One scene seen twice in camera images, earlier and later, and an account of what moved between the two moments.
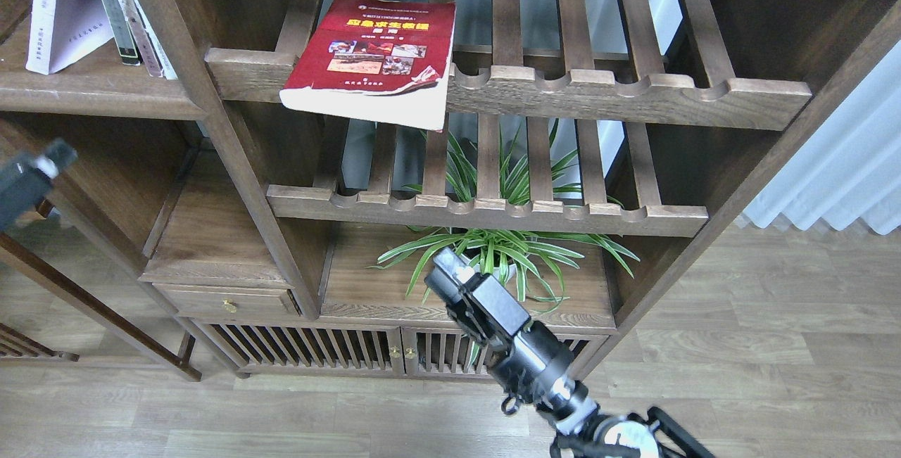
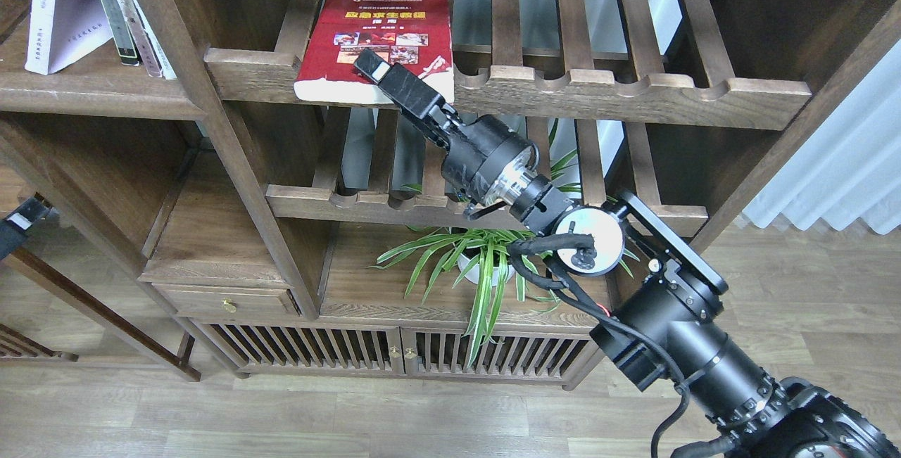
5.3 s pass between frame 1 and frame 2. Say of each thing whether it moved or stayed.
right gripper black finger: moved
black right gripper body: moved
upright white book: stayed
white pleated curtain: stayed
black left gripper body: moved
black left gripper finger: moved
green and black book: stayed
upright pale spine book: stayed
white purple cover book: stayed
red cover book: moved
